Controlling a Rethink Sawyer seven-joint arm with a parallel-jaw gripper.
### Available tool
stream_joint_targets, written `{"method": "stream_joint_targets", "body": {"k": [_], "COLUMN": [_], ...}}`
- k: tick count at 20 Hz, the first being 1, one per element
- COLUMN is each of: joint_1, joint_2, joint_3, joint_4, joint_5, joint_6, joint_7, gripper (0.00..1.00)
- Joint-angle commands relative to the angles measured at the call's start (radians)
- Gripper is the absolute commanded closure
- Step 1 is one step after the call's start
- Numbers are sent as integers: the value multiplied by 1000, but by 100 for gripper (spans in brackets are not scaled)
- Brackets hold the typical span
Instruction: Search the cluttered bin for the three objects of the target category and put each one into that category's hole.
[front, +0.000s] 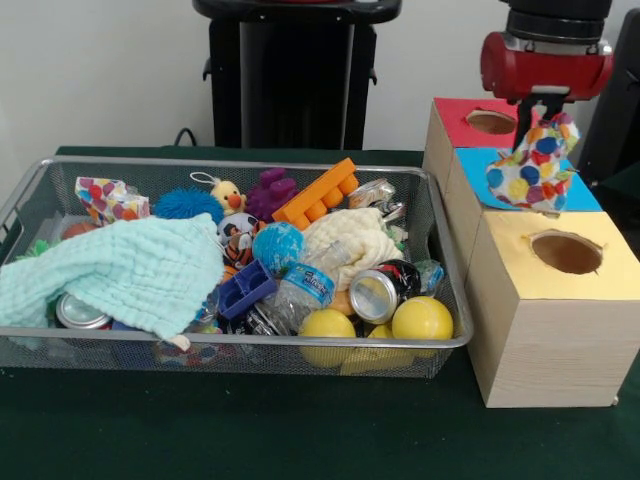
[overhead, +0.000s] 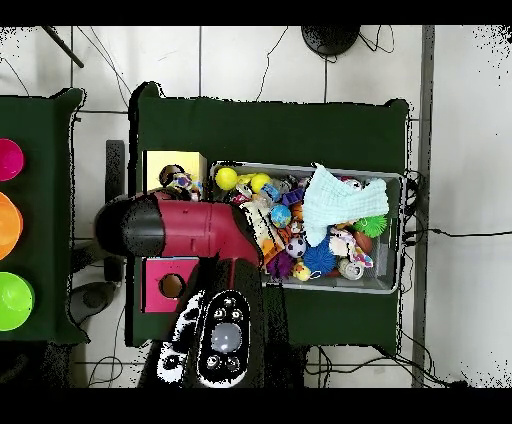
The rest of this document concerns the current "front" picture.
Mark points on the black upright panel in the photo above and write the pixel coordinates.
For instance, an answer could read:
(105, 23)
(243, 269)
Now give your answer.
(625, 130)

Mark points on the blue spiky ball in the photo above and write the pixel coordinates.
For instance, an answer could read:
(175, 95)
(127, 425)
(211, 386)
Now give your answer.
(187, 204)

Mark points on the blue globe ball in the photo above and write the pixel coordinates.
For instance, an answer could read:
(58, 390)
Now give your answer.
(278, 247)

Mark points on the silver mesh bin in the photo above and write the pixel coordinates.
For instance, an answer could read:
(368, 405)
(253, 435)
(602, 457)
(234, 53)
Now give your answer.
(75, 357)

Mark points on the mint green cloth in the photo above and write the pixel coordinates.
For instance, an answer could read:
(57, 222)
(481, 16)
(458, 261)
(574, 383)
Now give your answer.
(125, 270)

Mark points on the cream cloth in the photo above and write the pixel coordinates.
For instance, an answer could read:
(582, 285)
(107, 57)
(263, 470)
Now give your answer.
(360, 235)

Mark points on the dark green side-table cloth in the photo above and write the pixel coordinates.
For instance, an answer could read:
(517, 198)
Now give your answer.
(625, 190)

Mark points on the wooden three-hole box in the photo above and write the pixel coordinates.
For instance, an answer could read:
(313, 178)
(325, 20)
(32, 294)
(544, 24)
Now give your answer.
(550, 350)

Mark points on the black soda can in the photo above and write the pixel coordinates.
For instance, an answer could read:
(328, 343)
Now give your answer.
(380, 290)

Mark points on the orange building block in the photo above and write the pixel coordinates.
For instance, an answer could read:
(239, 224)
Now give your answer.
(315, 192)

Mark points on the yellow ball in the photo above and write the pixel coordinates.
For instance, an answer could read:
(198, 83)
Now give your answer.
(422, 322)
(327, 330)

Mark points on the polka dot cloth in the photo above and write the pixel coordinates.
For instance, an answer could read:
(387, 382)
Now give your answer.
(107, 195)
(535, 170)

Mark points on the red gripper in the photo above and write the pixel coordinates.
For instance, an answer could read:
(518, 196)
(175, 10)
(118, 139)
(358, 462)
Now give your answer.
(545, 70)

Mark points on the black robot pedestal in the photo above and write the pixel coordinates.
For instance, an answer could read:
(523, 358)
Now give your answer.
(295, 75)

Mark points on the dark green table cloth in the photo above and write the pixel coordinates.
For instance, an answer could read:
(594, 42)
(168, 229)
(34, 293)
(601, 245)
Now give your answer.
(300, 430)

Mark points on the yellow duck plush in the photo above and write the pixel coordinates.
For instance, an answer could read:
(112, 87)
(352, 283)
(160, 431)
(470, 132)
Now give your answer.
(229, 196)

